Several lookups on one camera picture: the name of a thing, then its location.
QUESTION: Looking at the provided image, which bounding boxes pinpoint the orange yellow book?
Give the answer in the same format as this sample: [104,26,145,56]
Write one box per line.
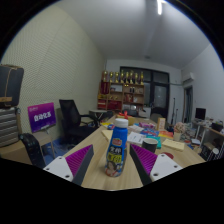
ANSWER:
[158,130,174,139]

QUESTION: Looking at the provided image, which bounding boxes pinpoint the ceiling light strip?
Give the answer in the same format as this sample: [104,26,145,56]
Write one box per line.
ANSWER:
[156,0,168,16]

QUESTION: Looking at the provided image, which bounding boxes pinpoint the dark glass double door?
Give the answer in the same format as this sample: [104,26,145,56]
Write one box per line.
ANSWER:
[119,66,171,119]

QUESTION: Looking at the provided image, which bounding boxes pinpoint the black computer monitor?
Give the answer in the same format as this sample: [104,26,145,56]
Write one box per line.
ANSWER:
[194,107,207,121]

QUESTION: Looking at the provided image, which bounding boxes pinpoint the brown cardboard box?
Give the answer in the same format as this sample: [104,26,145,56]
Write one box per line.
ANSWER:
[0,141,33,164]

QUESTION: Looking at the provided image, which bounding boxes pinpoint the white paper booklet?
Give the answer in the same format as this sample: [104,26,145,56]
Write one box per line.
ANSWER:
[127,131,147,146]

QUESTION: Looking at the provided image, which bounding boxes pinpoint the dark bag with tan straps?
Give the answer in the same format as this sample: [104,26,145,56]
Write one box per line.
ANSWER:
[0,64,25,109]

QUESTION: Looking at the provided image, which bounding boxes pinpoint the flat round red coaster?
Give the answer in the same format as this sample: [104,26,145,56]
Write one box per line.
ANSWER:
[162,151,175,160]

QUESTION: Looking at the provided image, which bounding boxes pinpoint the yellow gift box red ribbon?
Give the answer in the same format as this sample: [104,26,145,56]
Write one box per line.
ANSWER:
[115,110,138,127]

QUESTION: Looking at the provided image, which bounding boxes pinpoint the wooden side desk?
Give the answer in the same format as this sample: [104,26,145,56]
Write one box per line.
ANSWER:
[193,119,224,158]

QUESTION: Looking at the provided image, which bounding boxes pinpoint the silver ribbed suitcase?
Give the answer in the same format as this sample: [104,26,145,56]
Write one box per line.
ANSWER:
[0,106,20,148]

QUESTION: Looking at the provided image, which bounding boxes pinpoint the grey side table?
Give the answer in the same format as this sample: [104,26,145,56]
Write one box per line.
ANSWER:
[88,109,114,123]

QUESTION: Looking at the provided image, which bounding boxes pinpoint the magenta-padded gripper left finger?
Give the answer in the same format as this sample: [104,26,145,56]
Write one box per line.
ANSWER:
[43,144,95,187]

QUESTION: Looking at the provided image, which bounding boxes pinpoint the grey office chair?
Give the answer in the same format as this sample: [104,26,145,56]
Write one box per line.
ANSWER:
[149,112,164,124]

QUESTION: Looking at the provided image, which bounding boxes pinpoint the yellow notepad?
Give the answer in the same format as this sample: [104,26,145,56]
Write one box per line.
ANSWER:
[161,138,185,153]
[100,129,114,143]

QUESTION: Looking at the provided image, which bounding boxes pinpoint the white wall air conditioner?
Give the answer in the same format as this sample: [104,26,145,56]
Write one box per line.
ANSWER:
[181,72,196,84]

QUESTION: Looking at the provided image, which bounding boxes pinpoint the black cup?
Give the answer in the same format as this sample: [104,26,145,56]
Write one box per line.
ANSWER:
[141,137,159,154]

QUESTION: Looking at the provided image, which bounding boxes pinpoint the orange standing card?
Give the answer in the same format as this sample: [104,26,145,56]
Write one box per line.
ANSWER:
[156,117,167,132]

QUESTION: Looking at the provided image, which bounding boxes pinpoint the wooden shelf unit with trophies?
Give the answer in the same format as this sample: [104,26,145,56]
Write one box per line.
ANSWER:
[97,69,146,113]

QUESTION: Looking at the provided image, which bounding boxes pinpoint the blue drink bottle white cap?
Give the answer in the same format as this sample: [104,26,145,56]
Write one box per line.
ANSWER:
[104,117,129,178]

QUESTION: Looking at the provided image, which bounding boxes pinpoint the black hard suitcase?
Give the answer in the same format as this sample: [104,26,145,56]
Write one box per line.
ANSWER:
[18,132,47,169]

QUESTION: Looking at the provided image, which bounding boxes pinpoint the black office chair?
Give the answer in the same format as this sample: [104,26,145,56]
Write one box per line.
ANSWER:
[58,99,101,146]

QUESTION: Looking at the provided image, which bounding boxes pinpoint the purple sign board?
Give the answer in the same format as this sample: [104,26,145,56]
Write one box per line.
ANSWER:
[27,102,57,134]

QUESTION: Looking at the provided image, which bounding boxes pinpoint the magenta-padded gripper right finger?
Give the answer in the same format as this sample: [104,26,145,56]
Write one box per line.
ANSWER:
[129,143,184,186]

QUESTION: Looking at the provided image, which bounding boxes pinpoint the teal book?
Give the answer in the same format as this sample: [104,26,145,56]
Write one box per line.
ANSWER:
[146,134,163,150]

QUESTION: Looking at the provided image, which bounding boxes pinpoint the pink flowers in white pot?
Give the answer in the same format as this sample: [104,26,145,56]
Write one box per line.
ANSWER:
[173,121,186,142]

